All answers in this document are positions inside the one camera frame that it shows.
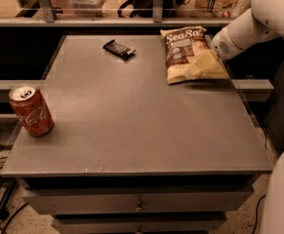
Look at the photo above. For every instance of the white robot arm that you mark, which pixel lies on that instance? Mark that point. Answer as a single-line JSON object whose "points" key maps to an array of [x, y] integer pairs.
{"points": [[262, 22]]}

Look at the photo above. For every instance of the grey cabinet drawer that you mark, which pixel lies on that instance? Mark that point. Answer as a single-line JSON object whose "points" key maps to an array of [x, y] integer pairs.
{"points": [[143, 223], [136, 200]]}

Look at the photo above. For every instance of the red Coca-Cola can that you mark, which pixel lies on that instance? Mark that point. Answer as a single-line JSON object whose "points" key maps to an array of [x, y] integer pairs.
{"points": [[31, 108]]}

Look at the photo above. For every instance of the black bag on shelf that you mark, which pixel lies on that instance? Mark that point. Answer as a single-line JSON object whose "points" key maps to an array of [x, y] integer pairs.
{"points": [[147, 8]]}

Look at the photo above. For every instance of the grey cabinet upper drawer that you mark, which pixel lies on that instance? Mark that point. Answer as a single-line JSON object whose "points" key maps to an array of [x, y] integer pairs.
{"points": [[136, 200]]}

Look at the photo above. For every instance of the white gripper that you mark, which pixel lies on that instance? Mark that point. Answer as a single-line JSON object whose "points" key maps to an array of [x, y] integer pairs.
{"points": [[222, 45]]}

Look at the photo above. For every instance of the brown Sea Salt chip bag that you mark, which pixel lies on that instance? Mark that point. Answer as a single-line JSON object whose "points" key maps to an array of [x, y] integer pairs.
{"points": [[182, 46]]}

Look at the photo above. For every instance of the grey metal shelf rail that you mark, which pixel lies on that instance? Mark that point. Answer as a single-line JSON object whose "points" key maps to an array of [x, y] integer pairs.
{"points": [[55, 13]]}

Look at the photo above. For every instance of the grey cabinet lower drawer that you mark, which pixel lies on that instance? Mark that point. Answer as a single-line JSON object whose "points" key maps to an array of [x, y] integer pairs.
{"points": [[143, 223]]}

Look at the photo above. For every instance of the dark wrapped chocolate bar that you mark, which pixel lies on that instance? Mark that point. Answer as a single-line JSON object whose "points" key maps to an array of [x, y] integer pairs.
{"points": [[118, 50]]}

